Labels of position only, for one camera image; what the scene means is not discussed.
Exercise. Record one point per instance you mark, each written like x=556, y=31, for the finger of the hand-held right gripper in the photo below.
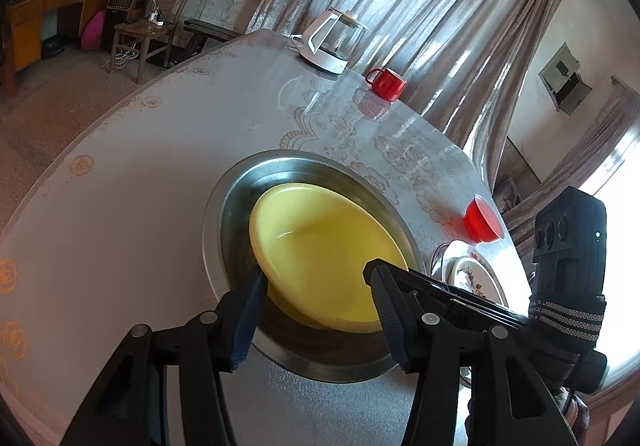
x=465, y=313
x=450, y=288

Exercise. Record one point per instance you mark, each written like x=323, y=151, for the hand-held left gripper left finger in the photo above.
x=247, y=326

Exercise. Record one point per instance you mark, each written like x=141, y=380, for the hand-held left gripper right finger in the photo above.
x=397, y=346

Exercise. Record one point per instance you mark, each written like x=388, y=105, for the yellow bowl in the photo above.
x=320, y=236

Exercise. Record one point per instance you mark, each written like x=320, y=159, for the stainless steel basin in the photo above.
x=240, y=196

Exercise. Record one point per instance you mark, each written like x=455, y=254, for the person's right hand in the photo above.
x=572, y=416

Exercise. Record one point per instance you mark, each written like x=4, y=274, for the white pink floral plate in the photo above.
x=440, y=261

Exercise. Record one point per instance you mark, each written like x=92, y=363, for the red plastic cup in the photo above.
x=482, y=221

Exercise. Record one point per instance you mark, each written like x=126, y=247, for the grey cloth bundle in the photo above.
x=510, y=196

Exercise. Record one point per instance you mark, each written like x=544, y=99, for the narrow beige window curtain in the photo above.
x=575, y=156

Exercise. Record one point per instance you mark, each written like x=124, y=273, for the red mug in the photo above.
x=387, y=83

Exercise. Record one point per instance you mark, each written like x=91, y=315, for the wide beige window curtain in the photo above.
x=425, y=26

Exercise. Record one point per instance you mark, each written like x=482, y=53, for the white glass electric kettle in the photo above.
x=330, y=46

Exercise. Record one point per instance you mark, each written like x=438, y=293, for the dark wooden bench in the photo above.
x=210, y=28

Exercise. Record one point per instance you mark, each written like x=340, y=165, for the wooden chair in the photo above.
x=142, y=33

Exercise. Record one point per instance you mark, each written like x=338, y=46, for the white power strip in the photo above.
x=157, y=18

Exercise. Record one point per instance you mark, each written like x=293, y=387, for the pink bag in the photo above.
x=94, y=31

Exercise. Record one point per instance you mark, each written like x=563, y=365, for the brown floor speaker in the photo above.
x=127, y=1

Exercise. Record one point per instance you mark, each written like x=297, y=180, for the wooden desk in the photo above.
x=30, y=26

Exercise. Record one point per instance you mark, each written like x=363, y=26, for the grey wall electrical box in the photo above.
x=562, y=76

